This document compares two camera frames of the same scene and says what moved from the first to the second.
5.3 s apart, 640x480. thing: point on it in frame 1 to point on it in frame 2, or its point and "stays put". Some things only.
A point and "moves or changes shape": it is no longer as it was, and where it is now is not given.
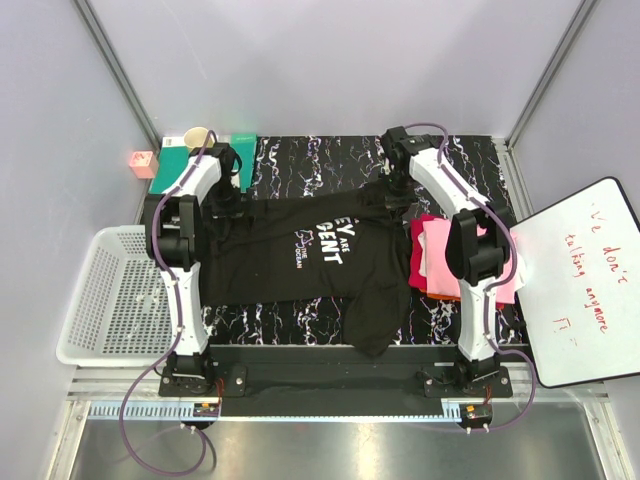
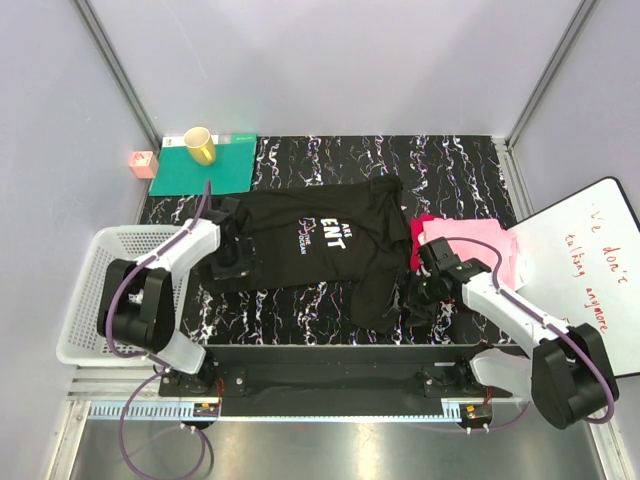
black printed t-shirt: x=350 y=244 moves or changes shape
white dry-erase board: x=581 y=301 stays put
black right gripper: x=394 y=204 to x=422 y=315
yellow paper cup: x=195 y=137 stays put
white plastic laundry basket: x=119 y=315 stays put
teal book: x=175 y=150 stays put
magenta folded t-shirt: x=415 y=278 stays put
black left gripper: x=234 y=212 to x=245 y=263
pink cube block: x=142 y=164 stays put
